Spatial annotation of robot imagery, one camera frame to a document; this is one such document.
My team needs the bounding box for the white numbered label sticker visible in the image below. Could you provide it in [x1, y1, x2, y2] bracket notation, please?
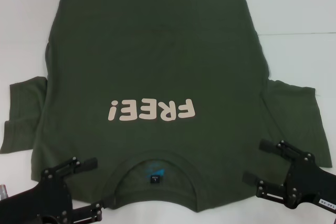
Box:
[318, 196, 336, 208]

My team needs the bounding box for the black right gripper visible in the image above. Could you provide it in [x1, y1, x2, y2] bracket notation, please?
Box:
[242, 139, 336, 209]

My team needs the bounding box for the dark green FREE t-shirt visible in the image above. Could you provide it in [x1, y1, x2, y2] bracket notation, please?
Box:
[0, 0, 332, 213]

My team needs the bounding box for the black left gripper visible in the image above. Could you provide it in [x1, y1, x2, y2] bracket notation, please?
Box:
[0, 156, 111, 224]

